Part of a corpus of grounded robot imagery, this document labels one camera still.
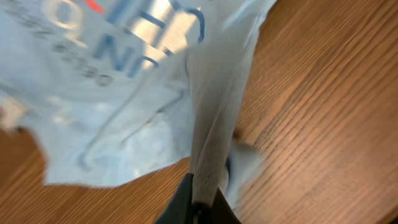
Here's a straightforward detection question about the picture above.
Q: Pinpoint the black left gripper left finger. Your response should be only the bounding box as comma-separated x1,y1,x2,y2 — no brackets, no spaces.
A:
155,173,193,224

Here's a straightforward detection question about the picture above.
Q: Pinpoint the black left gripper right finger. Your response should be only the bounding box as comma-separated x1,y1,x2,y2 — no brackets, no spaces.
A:
211,189,241,224

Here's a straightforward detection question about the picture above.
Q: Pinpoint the light blue printed t-shirt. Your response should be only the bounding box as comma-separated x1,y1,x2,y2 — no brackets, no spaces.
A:
1,1,274,207

